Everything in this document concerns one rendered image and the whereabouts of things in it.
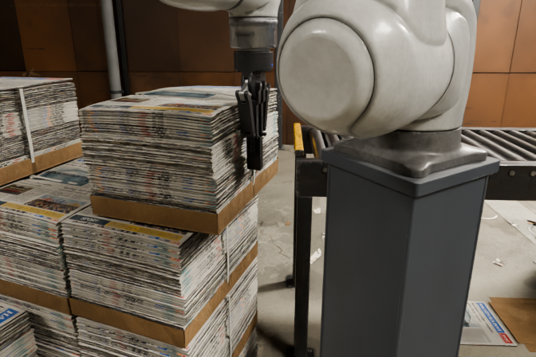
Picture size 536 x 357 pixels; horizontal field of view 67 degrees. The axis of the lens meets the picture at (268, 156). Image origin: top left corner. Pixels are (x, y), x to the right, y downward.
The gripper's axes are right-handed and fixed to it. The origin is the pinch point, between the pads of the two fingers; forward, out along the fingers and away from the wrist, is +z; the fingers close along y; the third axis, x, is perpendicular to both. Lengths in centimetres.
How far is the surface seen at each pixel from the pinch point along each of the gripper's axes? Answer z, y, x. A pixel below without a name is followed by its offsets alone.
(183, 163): -1.1, 14.3, -7.8
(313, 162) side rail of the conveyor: 16.1, -47.1, 0.8
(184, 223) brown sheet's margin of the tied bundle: 11.0, 13.9, -8.8
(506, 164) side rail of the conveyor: 16, -66, 58
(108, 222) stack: 13.0, 15.5, -25.5
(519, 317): 96, -104, 82
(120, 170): 1.9, 14.5, -22.0
